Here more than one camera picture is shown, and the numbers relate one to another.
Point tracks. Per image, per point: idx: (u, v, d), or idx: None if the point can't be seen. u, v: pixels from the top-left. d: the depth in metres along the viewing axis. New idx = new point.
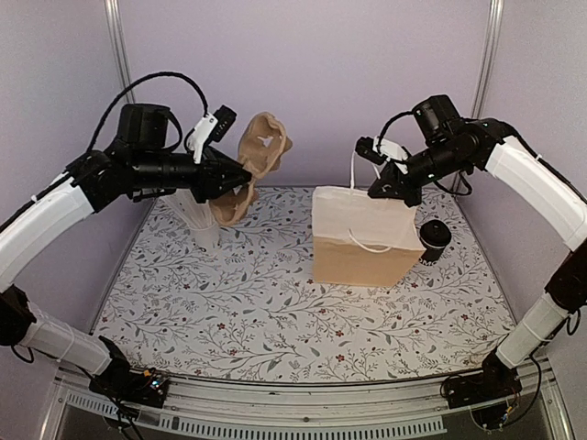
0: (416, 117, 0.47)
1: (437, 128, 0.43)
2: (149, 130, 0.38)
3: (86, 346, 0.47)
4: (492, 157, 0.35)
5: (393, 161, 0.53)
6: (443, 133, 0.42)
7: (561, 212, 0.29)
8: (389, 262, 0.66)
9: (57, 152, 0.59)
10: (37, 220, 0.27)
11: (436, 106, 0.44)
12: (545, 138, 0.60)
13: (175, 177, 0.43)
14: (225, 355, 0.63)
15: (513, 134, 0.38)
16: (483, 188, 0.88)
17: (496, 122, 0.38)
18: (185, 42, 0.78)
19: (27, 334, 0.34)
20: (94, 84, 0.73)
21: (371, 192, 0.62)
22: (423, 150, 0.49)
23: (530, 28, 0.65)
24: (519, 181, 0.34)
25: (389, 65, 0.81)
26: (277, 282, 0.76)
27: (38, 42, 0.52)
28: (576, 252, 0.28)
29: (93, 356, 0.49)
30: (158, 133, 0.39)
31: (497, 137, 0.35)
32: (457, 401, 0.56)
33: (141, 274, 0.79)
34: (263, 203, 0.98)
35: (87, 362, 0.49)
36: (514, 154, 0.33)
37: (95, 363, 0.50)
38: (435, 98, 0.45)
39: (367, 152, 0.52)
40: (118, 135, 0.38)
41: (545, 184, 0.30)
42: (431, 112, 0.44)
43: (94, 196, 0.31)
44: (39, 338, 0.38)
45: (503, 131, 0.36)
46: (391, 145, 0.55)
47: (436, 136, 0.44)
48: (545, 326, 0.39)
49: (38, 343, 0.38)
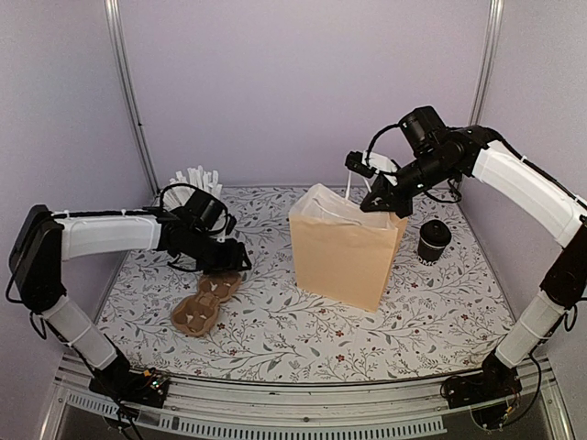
0: (404, 129, 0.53)
1: (424, 139, 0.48)
2: (209, 214, 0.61)
3: (98, 338, 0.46)
4: (479, 162, 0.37)
5: (382, 174, 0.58)
6: (429, 142, 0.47)
7: (548, 210, 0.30)
8: (366, 258, 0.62)
9: (54, 151, 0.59)
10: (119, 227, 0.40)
11: (420, 119, 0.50)
12: (543, 140, 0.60)
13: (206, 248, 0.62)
14: (197, 337, 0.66)
15: (498, 137, 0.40)
16: (482, 190, 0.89)
17: (481, 129, 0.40)
18: (185, 44, 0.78)
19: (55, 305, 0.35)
20: (93, 82, 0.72)
21: (363, 204, 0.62)
22: (412, 162, 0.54)
23: (530, 27, 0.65)
24: (506, 183, 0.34)
25: (388, 66, 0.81)
26: (277, 282, 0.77)
27: (38, 41, 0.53)
28: (566, 249, 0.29)
29: (100, 349, 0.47)
30: (212, 216, 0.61)
31: (481, 142, 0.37)
32: (456, 401, 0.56)
33: (141, 274, 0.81)
34: (263, 203, 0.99)
35: (96, 355, 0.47)
36: (498, 157, 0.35)
37: (102, 356, 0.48)
38: (420, 110, 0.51)
39: (356, 166, 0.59)
40: (188, 206, 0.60)
41: (530, 184, 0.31)
42: (416, 124, 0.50)
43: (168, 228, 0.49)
44: (60, 318, 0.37)
45: (488, 137, 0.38)
46: (379, 158, 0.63)
47: (423, 146, 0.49)
48: (542, 325, 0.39)
49: (58, 322, 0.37)
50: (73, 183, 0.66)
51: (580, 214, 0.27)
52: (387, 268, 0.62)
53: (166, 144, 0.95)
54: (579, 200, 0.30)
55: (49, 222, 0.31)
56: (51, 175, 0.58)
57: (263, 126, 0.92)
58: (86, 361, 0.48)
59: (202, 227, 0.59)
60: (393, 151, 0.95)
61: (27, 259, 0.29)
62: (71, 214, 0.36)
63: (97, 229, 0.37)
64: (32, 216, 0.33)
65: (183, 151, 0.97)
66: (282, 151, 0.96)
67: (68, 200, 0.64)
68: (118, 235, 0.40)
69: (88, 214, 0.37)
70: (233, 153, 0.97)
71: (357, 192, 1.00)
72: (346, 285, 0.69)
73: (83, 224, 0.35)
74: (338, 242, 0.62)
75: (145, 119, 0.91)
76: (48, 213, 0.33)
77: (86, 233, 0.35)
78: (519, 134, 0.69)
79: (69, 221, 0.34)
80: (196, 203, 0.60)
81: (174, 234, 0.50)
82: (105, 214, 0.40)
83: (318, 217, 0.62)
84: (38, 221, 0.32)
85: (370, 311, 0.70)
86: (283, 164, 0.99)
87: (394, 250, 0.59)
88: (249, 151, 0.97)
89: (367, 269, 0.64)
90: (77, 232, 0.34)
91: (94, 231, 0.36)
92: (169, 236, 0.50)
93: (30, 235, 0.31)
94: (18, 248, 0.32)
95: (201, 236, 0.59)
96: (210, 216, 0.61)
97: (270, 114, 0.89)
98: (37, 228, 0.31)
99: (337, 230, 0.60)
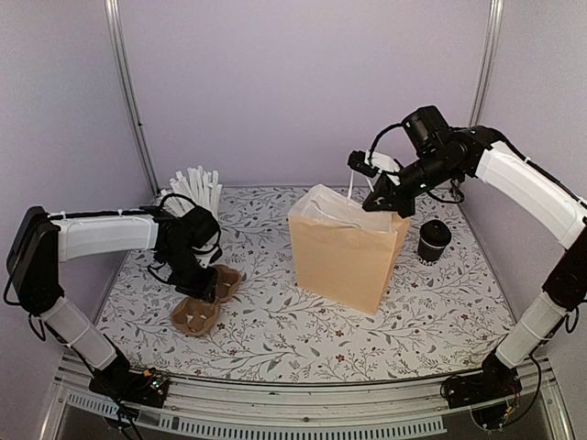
0: (407, 128, 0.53)
1: (427, 138, 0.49)
2: (207, 232, 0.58)
3: (97, 337, 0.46)
4: (481, 162, 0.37)
5: (386, 173, 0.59)
6: (433, 141, 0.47)
7: (551, 210, 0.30)
8: (365, 259, 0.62)
9: (54, 151, 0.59)
10: (117, 226, 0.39)
11: (424, 118, 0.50)
12: (543, 140, 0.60)
13: (186, 266, 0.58)
14: (197, 337, 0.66)
15: (502, 138, 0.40)
16: (482, 190, 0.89)
17: (486, 129, 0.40)
18: (186, 44, 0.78)
19: (55, 305, 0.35)
20: (93, 82, 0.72)
21: (365, 204, 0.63)
22: (415, 161, 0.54)
23: (530, 27, 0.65)
24: (510, 184, 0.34)
25: (389, 66, 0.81)
26: (277, 282, 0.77)
27: (38, 42, 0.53)
28: (570, 251, 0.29)
29: (100, 349, 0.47)
30: (209, 233, 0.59)
31: (485, 143, 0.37)
32: (456, 401, 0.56)
33: (141, 274, 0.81)
34: (263, 203, 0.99)
35: (94, 356, 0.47)
36: (502, 158, 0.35)
37: (102, 356, 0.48)
38: (423, 110, 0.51)
39: (359, 166, 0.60)
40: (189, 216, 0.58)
41: (534, 185, 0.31)
42: (420, 124, 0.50)
43: (167, 229, 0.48)
44: (59, 318, 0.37)
45: (492, 137, 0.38)
46: (381, 158, 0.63)
47: (426, 145, 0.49)
48: (543, 326, 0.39)
49: (57, 323, 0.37)
50: (73, 184, 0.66)
51: (582, 216, 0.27)
52: (388, 267, 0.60)
53: (166, 144, 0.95)
54: (581, 202, 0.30)
55: (46, 223, 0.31)
56: (51, 175, 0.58)
57: (263, 126, 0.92)
58: (86, 361, 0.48)
59: (196, 240, 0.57)
60: (393, 151, 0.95)
61: (23, 261, 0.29)
62: (67, 215, 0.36)
63: (97, 230, 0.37)
64: (27, 218, 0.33)
65: (183, 151, 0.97)
66: (282, 150, 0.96)
67: (68, 199, 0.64)
68: (117, 235, 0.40)
69: (85, 216, 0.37)
70: (233, 153, 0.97)
71: (357, 192, 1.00)
72: (346, 288, 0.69)
73: (79, 224, 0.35)
74: (337, 244, 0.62)
75: (145, 119, 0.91)
76: (44, 213, 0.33)
77: (83, 234, 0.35)
78: (519, 134, 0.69)
79: (65, 223, 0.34)
80: (198, 215, 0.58)
81: (171, 234, 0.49)
82: (102, 214, 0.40)
83: (318, 218, 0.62)
84: (35, 223, 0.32)
85: (369, 313, 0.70)
86: (283, 164, 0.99)
87: (395, 252, 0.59)
88: (249, 151, 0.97)
89: (367, 269, 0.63)
90: (74, 233, 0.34)
91: (91, 231, 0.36)
92: (166, 236, 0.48)
93: (27, 236, 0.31)
94: (15, 251, 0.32)
95: (191, 247, 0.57)
96: (208, 232, 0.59)
97: (270, 114, 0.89)
98: (33, 230, 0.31)
99: (337, 232, 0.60)
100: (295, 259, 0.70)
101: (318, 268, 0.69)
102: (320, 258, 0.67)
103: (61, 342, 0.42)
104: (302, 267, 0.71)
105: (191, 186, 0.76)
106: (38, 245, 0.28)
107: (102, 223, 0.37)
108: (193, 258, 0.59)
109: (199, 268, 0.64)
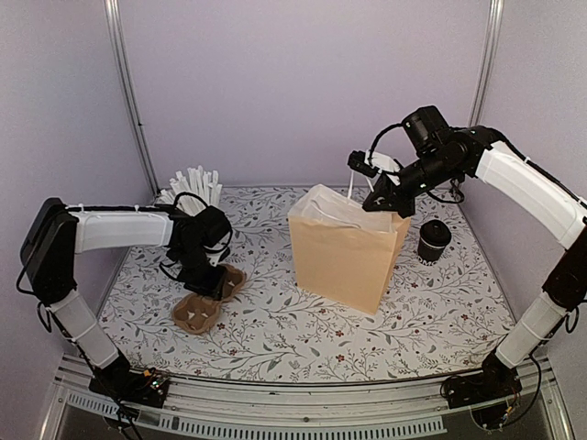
0: (406, 128, 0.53)
1: (427, 138, 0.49)
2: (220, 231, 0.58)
3: (101, 335, 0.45)
4: (481, 162, 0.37)
5: (385, 173, 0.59)
6: (432, 142, 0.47)
7: (551, 211, 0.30)
8: (366, 259, 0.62)
9: (53, 151, 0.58)
10: (130, 222, 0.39)
11: (424, 118, 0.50)
12: (543, 140, 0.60)
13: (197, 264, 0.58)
14: (197, 338, 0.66)
15: (501, 138, 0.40)
16: (482, 190, 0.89)
17: (486, 129, 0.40)
18: (186, 44, 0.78)
19: (67, 298, 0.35)
20: (93, 82, 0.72)
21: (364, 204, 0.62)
22: (415, 161, 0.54)
23: (530, 27, 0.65)
24: (510, 184, 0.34)
25: (389, 66, 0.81)
26: (277, 282, 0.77)
27: (38, 42, 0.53)
28: (569, 250, 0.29)
29: (104, 346, 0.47)
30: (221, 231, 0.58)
31: (485, 143, 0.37)
32: (456, 401, 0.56)
33: (141, 274, 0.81)
34: (263, 203, 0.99)
35: (99, 352, 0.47)
36: (501, 159, 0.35)
37: (104, 354, 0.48)
38: (423, 110, 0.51)
39: (359, 166, 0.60)
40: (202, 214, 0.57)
41: (534, 185, 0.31)
42: (420, 124, 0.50)
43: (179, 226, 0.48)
44: (67, 313, 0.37)
45: (492, 137, 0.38)
46: (381, 158, 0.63)
47: (426, 146, 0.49)
48: (543, 326, 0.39)
49: (64, 318, 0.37)
50: (73, 183, 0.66)
51: (582, 216, 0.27)
52: (388, 267, 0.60)
53: (166, 144, 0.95)
54: (581, 202, 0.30)
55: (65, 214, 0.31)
56: (51, 175, 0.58)
57: (263, 126, 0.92)
58: (88, 359, 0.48)
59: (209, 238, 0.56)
60: (393, 151, 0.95)
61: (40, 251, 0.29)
62: (84, 208, 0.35)
63: (114, 225, 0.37)
64: (46, 208, 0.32)
65: (183, 151, 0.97)
66: (282, 150, 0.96)
67: (67, 200, 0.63)
68: (131, 229, 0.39)
69: (101, 209, 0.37)
70: (232, 153, 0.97)
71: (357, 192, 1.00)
72: (346, 288, 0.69)
73: (96, 217, 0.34)
74: (338, 243, 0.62)
75: (145, 119, 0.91)
76: (62, 204, 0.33)
77: (100, 226, 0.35)
78: (519, 134, 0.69)
79: (83, 214, 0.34)
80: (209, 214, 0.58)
81: (183, 230, 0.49)
82: (116, 209, 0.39)
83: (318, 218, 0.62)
84: (54, 213, 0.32)
85: (369, 313, 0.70)
86: (283, 164, 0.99)
87: (395, 252, 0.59)
88: (249, 151, 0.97)
89: (367, 269, 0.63)
90: (92, 225, 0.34)
91: (108, 225, 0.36)
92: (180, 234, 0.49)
93: (45, 226, 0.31)
94: (30, 241, 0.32)
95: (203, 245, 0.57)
96: (220, 231, 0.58)
97: (270, 114, 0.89)
98: (51, 221, 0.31)
99: (337, 232, 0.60)
100: (295, 259, 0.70)
101: (318, 268, 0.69)
102: (320, 258, 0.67)
103: (66, 337, 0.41)
104: (301, 267, 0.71)
105: (191, 186, 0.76)
106: (57, 236, 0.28)
107: (117, 216, 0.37)
108: (204, 257, 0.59)
109: (208, 267, 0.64)
